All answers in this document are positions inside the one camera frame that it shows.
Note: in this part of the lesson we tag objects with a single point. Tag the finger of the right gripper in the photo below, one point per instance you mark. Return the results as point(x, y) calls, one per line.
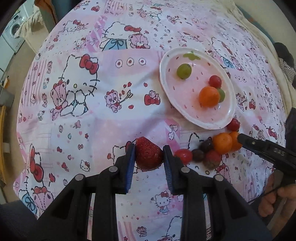
point(259, 147)

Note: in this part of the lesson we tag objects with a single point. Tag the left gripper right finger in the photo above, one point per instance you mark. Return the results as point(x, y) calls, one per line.
point(230, 215)

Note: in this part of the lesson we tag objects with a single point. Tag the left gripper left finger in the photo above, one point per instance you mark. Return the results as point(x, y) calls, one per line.
point(67, 216)

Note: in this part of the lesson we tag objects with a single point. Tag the small orange mandarin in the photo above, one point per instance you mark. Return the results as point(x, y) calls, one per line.
point(235, 144)

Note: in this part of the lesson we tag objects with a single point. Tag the cherry tomato with stem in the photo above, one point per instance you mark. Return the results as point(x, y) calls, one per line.
point(184, 155)

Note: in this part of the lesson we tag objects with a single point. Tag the green grape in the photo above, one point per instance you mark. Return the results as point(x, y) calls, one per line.
point(184, 71)
point(222, 95)

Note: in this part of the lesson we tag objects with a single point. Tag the large orange mandarin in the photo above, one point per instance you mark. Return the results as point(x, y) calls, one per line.
point(209, 97)

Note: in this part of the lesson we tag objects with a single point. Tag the red cherry tomato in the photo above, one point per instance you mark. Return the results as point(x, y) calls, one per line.
point(234, 125)
point(215, 81)

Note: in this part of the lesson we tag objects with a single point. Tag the strawberry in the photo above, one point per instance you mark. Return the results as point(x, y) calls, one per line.
point(212, 160)
point(148, 156)

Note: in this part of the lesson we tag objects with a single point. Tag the green grape front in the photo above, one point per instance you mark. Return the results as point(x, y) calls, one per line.
point(184, 71)

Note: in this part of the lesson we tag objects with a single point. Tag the person right hand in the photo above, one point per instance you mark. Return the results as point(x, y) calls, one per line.
point(266, 208)

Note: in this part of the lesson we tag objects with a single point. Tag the dark grape lower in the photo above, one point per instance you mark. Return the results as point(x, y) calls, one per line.
point(197, 155)

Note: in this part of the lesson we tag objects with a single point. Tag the dark grape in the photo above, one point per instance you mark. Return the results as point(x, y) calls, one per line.
point(197, 155)
point(206, 145)

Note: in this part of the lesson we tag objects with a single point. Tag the dark grape upper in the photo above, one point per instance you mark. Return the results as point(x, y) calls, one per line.
point(206, 145)

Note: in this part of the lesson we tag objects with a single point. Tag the black clothing pile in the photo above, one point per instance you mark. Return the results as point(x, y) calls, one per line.
point(286, 60)

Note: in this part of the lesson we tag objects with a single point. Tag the pink strawberry-pattern plate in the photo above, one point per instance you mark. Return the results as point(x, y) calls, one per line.
point(183, 94)

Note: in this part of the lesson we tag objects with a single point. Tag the Hello Kitty pink bedsheet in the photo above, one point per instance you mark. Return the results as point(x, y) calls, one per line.
point(94, 88)

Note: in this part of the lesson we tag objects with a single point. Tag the white washing machine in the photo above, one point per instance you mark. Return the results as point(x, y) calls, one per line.
point(16, 21)

